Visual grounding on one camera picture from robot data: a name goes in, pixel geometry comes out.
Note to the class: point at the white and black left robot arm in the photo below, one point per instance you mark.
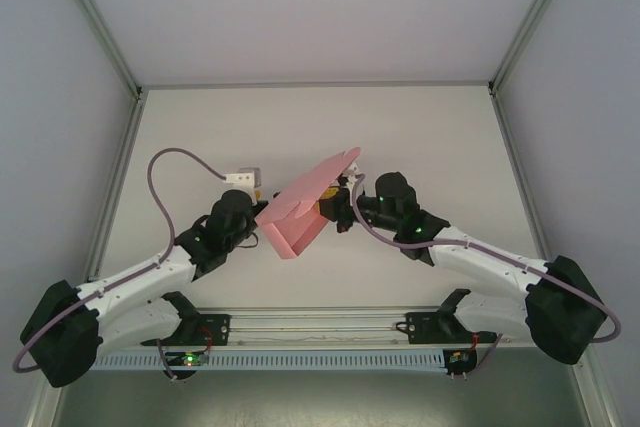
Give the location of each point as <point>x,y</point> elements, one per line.
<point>145,277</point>

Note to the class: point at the small circuit board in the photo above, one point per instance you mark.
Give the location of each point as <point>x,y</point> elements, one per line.
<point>459,358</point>

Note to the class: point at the aluminium frame post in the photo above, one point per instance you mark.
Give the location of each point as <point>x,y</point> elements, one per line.
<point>95,17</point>
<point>532,17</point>

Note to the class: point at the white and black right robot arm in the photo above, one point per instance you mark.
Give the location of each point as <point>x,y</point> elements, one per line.
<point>480,257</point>

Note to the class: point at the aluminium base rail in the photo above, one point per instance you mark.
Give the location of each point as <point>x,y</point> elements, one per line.
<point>325,322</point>

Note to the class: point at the aluminium frame side rail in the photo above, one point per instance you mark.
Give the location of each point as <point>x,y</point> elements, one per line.
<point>520,172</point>
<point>117,172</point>

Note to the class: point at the circuit board with green light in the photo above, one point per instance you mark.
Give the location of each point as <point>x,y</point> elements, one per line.
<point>189,359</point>

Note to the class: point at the pink paper box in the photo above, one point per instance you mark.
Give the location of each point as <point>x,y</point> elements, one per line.
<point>310,182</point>

